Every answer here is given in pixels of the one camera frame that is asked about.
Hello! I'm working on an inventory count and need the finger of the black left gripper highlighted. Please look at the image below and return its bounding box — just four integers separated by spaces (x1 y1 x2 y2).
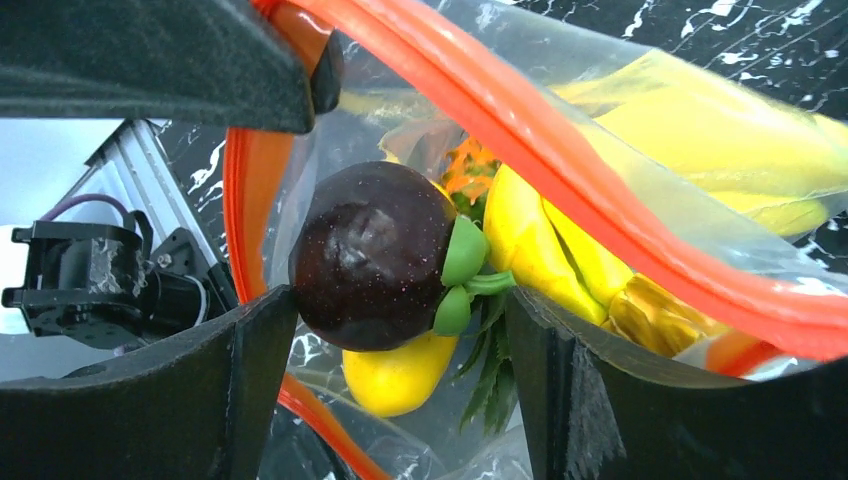
1 1 344 134

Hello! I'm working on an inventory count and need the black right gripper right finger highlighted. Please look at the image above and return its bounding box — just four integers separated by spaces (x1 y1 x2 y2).
505 288 847 479

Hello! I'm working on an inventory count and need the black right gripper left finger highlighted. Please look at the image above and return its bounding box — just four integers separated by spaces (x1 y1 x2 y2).
1 286 297 479

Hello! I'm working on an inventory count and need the orange toy pineapple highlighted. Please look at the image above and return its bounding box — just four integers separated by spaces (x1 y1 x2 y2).
439 136 517 436

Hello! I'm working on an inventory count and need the yellow mango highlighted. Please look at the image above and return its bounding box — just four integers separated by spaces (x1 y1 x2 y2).
342 332 459 418

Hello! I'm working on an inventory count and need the dark purple mangosteen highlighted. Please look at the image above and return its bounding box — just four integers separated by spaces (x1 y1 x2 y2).
288 160 517 354

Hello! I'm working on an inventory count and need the clear zip top bag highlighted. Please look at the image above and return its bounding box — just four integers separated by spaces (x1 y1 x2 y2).
222 1 847 479

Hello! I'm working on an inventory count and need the yellow banana bunch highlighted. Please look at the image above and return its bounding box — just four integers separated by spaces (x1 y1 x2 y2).
483 52 847 360

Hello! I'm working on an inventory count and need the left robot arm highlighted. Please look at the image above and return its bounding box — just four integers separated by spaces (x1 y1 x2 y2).
1 1 342 348

